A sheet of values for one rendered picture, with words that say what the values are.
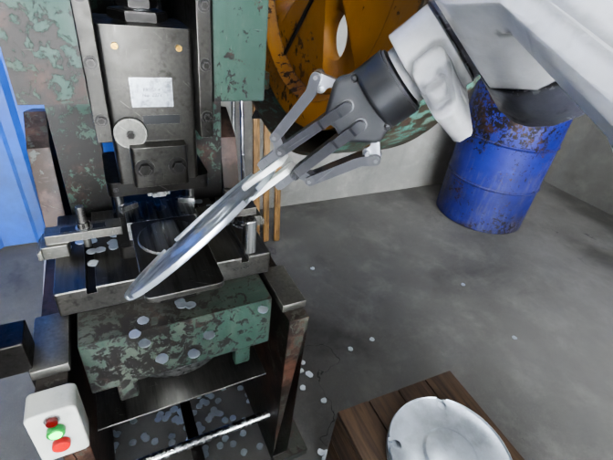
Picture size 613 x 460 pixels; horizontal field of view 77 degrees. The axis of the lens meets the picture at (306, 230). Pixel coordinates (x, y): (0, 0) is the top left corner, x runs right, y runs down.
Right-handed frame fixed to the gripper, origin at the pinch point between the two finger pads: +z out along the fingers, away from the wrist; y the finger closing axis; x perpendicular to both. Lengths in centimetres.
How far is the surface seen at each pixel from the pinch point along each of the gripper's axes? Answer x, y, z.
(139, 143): -16.0, 16.6, 25.3
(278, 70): -56, 12, 9
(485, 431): -19, -85, 10
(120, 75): -16.0, 26.0, 18.1
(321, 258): -124, -71, 76
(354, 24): -37.4, 8.3, -14.5
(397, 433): -13, -70, 25
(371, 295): -104, -92, 55
